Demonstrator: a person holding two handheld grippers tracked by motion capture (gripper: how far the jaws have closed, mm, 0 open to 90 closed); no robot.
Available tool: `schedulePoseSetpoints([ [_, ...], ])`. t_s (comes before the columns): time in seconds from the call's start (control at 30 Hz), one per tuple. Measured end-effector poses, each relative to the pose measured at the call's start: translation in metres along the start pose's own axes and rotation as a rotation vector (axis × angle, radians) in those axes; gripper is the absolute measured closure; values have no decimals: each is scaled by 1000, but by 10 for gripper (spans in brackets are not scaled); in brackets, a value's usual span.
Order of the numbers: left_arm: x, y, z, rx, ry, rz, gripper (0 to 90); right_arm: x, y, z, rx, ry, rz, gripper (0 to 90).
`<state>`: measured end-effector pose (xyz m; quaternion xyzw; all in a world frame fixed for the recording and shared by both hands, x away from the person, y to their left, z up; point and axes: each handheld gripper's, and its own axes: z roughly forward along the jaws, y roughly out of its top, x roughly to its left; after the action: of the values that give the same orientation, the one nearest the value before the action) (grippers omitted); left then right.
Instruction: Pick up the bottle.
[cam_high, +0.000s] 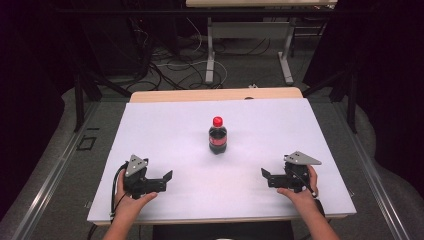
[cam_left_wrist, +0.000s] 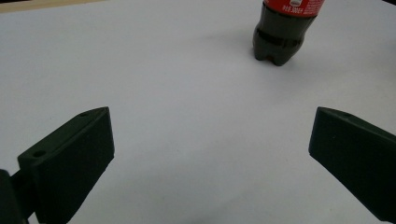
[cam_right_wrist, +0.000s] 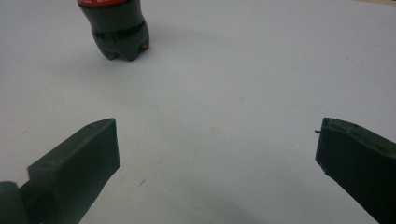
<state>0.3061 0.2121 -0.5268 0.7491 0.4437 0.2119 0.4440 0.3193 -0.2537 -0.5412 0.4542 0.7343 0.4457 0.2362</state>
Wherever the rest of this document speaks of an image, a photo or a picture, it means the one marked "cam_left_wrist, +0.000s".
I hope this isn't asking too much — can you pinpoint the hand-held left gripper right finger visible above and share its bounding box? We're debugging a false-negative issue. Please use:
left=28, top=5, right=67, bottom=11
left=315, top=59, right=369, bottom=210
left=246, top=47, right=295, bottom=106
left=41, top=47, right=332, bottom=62
left=308, top=106, right=396, bottom=224

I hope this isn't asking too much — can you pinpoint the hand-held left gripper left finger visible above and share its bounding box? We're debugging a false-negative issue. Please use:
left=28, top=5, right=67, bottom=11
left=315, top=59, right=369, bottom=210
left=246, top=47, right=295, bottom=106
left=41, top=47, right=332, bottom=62
left=17, top=106, right=115, bottom=224

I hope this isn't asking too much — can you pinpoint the cola bottle with red label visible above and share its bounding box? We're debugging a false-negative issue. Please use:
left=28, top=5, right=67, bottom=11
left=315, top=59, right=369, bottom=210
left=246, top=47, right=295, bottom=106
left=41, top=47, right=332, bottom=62
left=252, top=0, right=326, bottom=67

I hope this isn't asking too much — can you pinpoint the white table mat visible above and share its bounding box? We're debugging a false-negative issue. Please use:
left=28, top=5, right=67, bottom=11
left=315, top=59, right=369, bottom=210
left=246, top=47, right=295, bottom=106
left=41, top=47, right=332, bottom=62
left=0, top=0, right=396, bottom=224

